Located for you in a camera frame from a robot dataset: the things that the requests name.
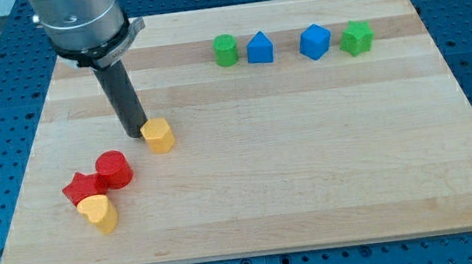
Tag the yellow hexagon block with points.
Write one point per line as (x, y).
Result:
(158, 135)

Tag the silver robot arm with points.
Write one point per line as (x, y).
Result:
(90, 33)

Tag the wooden board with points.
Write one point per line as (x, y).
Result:
(295, 155)

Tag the blue triangle block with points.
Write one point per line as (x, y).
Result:
(260, 49)

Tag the green cylinder block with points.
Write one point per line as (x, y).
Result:
(225, 50)

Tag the blue cube block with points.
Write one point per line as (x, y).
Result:
(315, 41)

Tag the red cylinder block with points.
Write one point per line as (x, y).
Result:
(114, 168)

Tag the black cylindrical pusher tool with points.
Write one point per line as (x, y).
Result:
(117, 86)

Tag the green star block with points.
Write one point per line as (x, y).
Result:
(357, 38)

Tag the yellow heart block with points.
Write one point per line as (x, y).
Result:
(99, 211)

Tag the red star block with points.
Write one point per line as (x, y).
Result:
(83, 186)

